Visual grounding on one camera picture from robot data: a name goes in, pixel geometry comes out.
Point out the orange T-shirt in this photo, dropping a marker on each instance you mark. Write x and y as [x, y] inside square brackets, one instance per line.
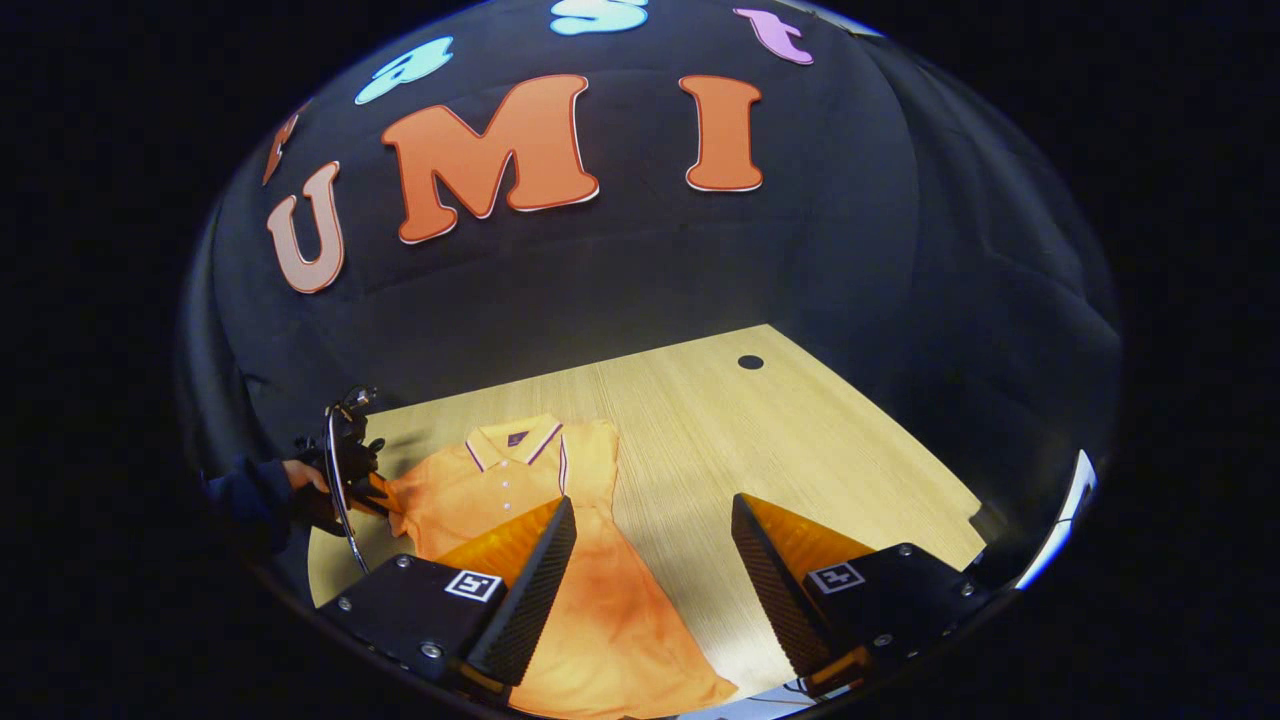
[620, 620]

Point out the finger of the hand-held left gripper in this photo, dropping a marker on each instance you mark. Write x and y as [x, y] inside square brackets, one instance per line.
[380, 495]

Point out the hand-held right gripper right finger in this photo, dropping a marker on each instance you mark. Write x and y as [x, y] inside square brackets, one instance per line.
[775, 590]

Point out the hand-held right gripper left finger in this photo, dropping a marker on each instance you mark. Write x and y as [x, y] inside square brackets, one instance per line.
[530, 610]

